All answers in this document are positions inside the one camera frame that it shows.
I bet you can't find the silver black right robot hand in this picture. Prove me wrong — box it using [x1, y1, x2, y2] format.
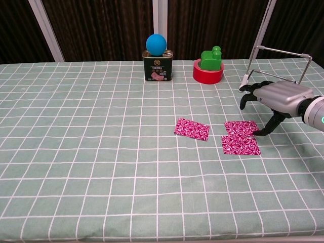
[239, 80, 314, 137]

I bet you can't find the pink patterned packet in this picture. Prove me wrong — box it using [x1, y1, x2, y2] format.
[224, 120, 259, 138]
[173, 117, 211, 142]
[221, 135, 261, 156]

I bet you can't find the dark brown pleated curtain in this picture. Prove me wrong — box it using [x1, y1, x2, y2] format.
[167, 0, 269, 61]
[0, 0, 55, 65]
[262, 0, 324, 60]
[42, 0, 155, 62]

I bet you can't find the red tape roll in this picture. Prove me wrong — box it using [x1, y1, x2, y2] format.
[192, 58, 225, 85]

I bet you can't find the green toy block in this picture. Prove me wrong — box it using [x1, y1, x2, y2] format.
[200, 46, 222, 71]

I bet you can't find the dark green meat tin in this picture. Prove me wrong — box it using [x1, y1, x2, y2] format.
[142, 49, 174, 82]

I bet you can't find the blue ball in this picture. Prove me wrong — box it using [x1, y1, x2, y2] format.
[146, 34, 168, 57]

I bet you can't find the green white checked tablecloth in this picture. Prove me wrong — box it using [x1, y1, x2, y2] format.
[0, 59, 324, 241]

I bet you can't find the metal wire stand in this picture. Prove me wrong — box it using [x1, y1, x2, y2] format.
[239, 46, 313, 89]

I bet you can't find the white partition post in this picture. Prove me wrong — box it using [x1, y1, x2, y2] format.
[247, 0, 277, 61]
[152, 0, 169, 51]
[27, 0, 65, 62]

